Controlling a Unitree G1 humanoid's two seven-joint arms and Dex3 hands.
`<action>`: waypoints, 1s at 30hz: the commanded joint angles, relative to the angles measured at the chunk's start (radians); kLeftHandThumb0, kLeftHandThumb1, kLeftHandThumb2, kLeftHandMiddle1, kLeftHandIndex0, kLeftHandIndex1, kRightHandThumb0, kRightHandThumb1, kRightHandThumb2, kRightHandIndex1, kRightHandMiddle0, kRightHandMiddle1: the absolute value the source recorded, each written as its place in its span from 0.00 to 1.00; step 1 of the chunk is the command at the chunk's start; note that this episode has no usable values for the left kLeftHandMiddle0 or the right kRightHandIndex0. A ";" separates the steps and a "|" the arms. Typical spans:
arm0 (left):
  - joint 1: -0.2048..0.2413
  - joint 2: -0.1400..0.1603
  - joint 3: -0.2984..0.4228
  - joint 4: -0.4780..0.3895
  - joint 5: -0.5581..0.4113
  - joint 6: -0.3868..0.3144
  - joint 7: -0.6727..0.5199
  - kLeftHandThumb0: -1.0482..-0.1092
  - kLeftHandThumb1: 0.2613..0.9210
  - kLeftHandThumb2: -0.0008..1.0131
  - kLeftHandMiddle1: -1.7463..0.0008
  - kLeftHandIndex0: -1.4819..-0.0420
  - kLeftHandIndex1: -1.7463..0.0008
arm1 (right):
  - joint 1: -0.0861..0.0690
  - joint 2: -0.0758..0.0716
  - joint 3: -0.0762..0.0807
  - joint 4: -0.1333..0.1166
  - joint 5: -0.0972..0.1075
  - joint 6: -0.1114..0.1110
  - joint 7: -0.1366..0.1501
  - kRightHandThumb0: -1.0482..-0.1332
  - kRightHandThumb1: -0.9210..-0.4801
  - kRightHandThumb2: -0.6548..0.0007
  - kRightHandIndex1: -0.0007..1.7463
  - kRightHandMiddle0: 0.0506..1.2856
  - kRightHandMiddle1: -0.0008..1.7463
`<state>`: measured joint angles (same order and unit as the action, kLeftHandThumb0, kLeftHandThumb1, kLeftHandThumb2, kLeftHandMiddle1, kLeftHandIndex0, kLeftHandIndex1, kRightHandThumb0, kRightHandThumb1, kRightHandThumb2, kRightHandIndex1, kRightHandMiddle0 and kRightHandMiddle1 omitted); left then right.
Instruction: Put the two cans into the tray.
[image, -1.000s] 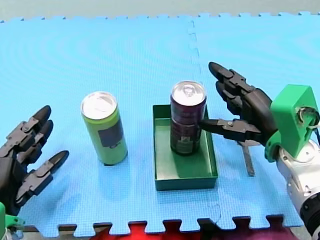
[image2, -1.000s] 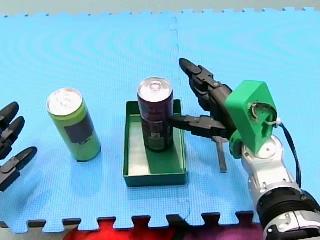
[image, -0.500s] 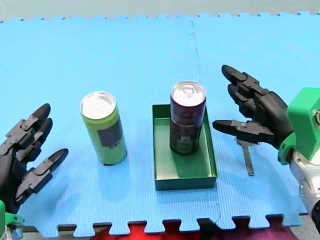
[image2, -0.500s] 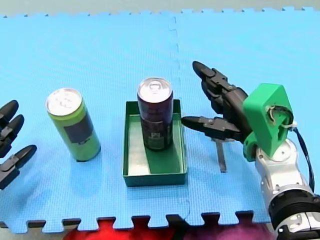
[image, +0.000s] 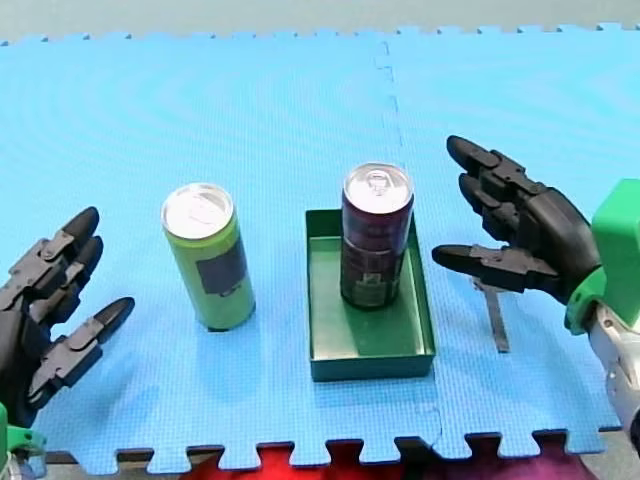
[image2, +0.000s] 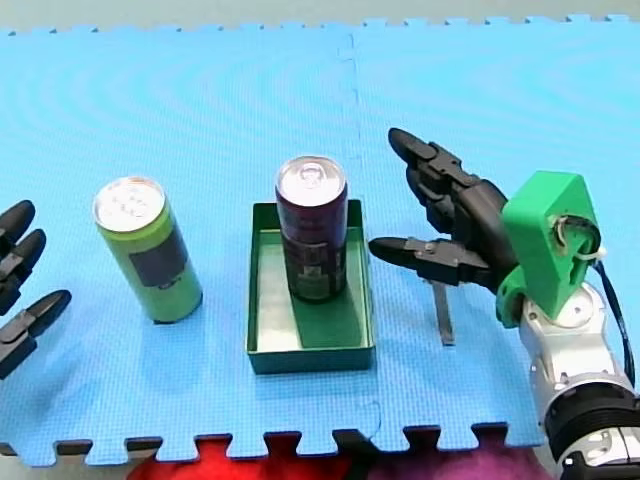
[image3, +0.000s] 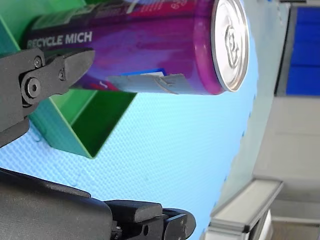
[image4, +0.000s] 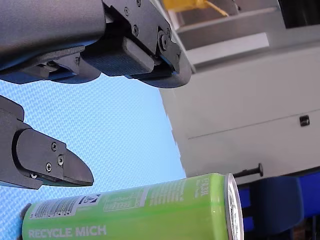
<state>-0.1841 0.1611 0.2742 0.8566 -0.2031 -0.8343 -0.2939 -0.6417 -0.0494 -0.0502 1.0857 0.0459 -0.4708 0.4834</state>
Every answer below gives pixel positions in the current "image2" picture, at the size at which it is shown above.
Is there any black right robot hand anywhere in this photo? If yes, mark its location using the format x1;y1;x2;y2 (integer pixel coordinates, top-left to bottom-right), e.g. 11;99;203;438
368;127;519;296

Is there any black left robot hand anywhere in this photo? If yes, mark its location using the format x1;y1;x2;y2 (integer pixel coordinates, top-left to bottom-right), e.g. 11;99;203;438
0;199;73;381

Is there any green drink can dark band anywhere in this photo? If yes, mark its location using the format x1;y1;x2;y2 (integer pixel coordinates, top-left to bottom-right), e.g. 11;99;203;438
92;175;204;325

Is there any dark purple drink can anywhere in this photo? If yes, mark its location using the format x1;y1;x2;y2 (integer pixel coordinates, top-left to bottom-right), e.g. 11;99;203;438
274;154;349;303

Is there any shallow green tray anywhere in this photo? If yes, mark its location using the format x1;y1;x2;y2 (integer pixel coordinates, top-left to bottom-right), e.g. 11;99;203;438
246;198;377;375

